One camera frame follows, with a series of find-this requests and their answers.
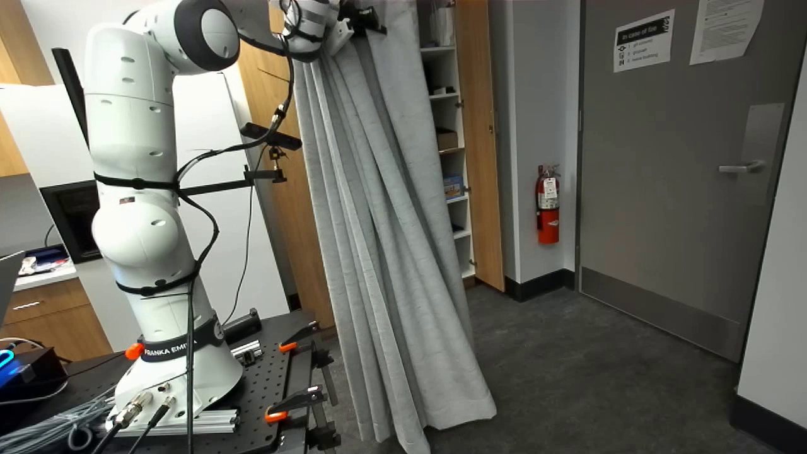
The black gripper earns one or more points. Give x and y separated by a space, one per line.
365 21

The grey woven fabric curtain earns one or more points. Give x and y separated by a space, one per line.
386 252

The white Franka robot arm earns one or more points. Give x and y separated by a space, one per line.
135 126

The brown shelf box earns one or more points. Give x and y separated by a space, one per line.
447 140

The blue shelf item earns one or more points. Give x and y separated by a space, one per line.
454 188

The wooden open shelf unit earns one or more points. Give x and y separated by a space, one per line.
482 166

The wooden cabinet door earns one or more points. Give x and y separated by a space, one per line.
287 218

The red fire extinguisher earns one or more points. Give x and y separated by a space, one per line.
549 210

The dark printed door sign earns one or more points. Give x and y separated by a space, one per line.
643 40

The black slanted panel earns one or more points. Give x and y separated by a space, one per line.
70 92

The orange black bar clamp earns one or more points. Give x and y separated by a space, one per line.
135 350
294 341
292 408

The black microwave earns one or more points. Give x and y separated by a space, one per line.
73 219

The grey door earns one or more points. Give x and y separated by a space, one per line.
671 210

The white paper notice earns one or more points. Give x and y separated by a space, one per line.
727 27

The black perforated breadboard plate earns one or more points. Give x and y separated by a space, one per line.
260 378

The white countertop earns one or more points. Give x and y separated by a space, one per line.
51 273

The wooden drawer cabinet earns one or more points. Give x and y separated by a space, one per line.
51 323

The grey laptop corner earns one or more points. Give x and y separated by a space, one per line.
9 281

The black box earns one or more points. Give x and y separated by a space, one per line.
39 374

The black camera on stand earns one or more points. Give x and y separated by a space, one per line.
269 136

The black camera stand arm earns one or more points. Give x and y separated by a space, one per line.
235 181

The aluminium base plate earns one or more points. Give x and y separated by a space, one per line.
205 420

